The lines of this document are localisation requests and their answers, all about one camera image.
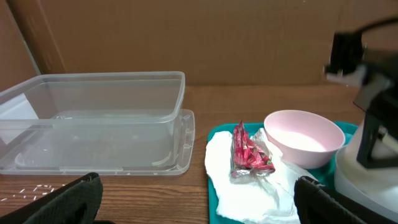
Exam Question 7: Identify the scattered rice grains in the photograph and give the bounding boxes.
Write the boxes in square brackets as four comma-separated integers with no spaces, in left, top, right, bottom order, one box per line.
[1,184,65,202]

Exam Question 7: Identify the clear plastic bin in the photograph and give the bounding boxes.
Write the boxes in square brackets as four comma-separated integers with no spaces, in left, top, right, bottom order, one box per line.
[1,72,186,175]

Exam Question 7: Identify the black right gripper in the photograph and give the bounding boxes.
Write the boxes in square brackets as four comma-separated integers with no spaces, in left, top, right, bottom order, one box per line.
[323,17,397,169]

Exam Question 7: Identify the pink plastic bowl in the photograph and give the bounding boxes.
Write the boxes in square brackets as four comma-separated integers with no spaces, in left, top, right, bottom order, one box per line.
[264,110,346,169]

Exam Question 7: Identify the red snack wrapper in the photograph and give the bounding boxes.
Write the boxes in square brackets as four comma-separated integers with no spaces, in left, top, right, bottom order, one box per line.
[230,121,275,179]

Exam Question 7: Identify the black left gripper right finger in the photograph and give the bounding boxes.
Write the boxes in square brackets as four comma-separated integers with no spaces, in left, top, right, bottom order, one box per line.
[294,176,396,224]

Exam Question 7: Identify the crumpled white napkin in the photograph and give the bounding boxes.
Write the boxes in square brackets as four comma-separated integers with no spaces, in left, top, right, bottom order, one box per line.
[205,128,312,223]

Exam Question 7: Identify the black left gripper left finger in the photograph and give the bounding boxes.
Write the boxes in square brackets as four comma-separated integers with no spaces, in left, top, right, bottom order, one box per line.
[1,172,114,224]

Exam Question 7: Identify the grey plastic bowl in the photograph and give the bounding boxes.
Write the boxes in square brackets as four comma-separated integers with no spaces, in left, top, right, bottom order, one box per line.
[335,124,397,222]

